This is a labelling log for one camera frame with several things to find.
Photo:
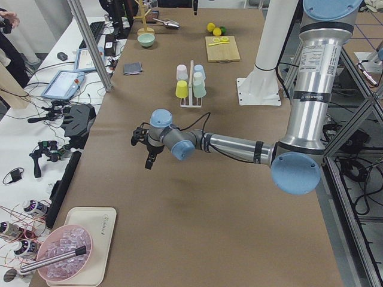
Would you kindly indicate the mint green bowl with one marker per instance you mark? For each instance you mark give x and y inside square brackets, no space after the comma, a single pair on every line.
[146,39]

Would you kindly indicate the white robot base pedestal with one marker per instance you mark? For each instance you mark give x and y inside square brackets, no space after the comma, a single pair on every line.
[260,87]

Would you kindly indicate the white plastic cup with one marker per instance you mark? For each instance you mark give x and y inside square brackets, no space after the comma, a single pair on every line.
[198,78]

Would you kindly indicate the yellow plastic knife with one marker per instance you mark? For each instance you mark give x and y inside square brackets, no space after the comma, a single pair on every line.
[218,43]

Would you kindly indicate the black plastic case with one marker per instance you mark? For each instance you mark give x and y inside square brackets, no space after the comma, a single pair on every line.
[77,122]

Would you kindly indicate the beige plastic tray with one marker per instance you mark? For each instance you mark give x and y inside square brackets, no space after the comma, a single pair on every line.
[99,222]

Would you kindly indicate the white wire cup rack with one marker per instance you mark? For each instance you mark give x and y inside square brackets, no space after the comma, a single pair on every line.
[191,101]

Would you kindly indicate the yellow plastic cup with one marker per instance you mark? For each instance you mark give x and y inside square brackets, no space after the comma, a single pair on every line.
[182,89]

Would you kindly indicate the wooden mug tree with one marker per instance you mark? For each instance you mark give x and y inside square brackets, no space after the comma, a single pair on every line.
[143,11]

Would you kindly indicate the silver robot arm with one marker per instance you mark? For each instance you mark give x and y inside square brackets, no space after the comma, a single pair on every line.
[294,160]

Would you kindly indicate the blue teach pendant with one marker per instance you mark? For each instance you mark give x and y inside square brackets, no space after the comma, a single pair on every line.
[64,85]

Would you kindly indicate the aluminium frame post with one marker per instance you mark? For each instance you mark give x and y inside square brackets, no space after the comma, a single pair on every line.
[81,19]

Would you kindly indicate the grey folded cloth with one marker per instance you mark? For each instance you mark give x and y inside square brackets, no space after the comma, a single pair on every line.
[132,68]

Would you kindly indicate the black keyboard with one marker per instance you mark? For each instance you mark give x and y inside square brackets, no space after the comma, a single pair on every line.
[97,29]

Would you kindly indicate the metal scoop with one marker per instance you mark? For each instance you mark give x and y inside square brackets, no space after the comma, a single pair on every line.
[168,23]

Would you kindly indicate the pink plastic cup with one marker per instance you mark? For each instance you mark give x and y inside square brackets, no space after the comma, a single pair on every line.
[182,73]

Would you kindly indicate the green lime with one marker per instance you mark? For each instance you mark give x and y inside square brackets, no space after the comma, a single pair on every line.
[223,29]

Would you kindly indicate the wooden cutting board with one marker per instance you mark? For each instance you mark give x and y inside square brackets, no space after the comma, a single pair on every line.
[224,52]

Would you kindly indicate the black computer mouse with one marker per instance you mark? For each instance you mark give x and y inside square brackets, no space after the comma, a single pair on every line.
[62,56]

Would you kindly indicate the green plastic cup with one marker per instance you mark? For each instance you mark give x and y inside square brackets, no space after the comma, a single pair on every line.
[199,90]

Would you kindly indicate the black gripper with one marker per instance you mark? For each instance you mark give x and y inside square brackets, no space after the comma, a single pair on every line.
[152,149]

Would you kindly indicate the silver metal scoop handle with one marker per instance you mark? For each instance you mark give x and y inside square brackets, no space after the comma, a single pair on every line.
[57,258]

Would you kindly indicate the pink bowl of ice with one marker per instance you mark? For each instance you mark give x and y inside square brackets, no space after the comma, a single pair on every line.
[65,239]

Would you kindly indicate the person's hand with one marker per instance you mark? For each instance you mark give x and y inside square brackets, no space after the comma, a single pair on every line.
[11,17]

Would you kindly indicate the whole yellow lemon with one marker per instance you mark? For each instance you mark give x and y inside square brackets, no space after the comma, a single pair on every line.
[217,31]

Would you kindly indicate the blue plastic cup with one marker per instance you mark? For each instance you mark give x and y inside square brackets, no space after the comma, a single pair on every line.
[200,68]

